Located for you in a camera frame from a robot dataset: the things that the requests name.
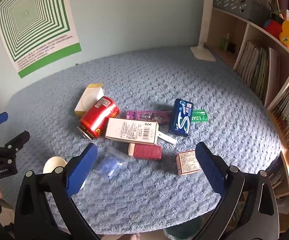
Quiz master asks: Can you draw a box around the blue chewing gum pack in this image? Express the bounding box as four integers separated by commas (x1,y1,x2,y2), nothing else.
169,98,194,137

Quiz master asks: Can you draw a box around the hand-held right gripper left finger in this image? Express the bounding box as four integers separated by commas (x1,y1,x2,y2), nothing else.
13,142,101,240

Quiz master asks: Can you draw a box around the yellow and white box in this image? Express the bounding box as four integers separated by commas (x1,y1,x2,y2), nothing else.
74,83,105,118

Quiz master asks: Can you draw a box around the wooden bookshelf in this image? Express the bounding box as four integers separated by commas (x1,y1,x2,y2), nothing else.
206,6,289,230

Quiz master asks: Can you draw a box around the red soda can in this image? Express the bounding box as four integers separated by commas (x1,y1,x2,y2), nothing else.
77,96,120,141

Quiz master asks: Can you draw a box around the white round object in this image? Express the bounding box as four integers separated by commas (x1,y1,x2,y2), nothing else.
43,156,67,174

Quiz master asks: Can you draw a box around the white box with barcode label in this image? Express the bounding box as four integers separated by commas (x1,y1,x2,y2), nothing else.
104,117,159,145

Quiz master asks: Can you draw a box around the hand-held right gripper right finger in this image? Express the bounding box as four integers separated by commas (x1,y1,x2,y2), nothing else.
195,141,280,240

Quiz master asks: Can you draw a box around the light blue knitted blanket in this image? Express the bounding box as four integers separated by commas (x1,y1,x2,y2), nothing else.
3,46,282,235

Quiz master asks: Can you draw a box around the row of upright paperback books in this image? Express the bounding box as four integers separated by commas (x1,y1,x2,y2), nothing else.
270,80,289,148

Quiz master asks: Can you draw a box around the red and yellow toy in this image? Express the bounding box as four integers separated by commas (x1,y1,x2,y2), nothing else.
263,19,289,49

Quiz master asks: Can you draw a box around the white stand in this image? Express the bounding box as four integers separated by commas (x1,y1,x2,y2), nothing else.
190,0,217,62

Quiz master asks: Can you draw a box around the green striped wall poster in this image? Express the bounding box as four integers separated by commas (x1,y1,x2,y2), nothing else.
0,0,82,78

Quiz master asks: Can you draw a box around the dark red small box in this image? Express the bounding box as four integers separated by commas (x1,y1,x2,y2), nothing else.
128,142,163,160

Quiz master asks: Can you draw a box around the small pink and white box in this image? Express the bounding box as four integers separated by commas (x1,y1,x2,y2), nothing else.
176,150,200,176

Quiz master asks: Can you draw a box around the white plastic strip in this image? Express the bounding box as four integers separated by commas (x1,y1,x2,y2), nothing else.
158,131,177,145

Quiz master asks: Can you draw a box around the clear plastic bag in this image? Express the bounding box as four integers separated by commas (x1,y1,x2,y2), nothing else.
93,146,130,180

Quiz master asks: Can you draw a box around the green gum wrapper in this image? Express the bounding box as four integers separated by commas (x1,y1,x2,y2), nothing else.
191,109,209,123

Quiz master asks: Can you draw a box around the purple foil wrapper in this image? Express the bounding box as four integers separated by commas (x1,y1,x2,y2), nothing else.
124,109,172,125

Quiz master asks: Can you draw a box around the row of thin picture books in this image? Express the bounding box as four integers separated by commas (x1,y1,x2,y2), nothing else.
236,41,280,100

